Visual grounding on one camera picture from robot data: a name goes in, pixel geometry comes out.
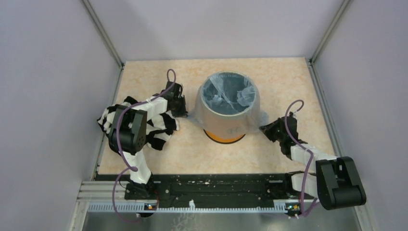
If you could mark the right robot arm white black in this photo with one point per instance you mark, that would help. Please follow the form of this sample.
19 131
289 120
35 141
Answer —
334 181

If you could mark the left aluminium corner post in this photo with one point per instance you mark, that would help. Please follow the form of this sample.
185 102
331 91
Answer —
102 32

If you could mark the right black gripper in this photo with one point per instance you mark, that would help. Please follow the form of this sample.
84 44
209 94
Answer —
267 129

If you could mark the white toothed cable duct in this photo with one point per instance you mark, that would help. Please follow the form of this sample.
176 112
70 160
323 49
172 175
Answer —
141 207

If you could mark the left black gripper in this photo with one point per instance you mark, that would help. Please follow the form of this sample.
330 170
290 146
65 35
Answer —
182 112

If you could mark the translucent blue plastic trash bag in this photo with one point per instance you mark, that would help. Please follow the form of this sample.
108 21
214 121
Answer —
228 104

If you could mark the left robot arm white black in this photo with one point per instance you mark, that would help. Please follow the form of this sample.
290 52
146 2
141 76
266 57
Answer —
132 125

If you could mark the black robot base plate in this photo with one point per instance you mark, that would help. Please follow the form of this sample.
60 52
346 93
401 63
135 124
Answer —
214 190

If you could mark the aluminium frame rail front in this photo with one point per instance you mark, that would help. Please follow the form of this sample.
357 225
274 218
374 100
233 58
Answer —
102 190

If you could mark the aluminium corner post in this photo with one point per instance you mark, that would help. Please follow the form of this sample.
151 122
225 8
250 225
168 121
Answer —
331 28
102 32

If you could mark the right aluminium corner post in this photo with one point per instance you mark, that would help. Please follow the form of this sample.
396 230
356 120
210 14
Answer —
331 28

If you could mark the orange gold-rimmed trash bin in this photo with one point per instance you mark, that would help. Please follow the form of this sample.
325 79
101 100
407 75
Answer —
220 140

